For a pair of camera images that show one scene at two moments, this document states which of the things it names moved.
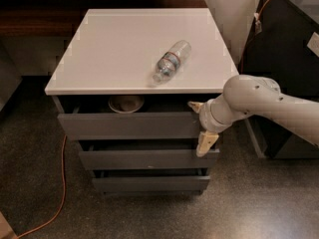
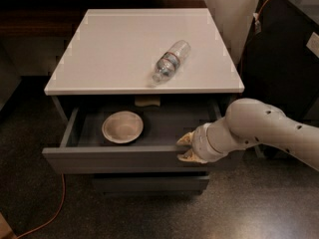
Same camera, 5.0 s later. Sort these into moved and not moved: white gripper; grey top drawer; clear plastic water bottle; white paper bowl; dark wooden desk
Moved: white gripper; white paper bowl; grey top drawer
Not moved: clear plastic water bottle; dark wooden desk
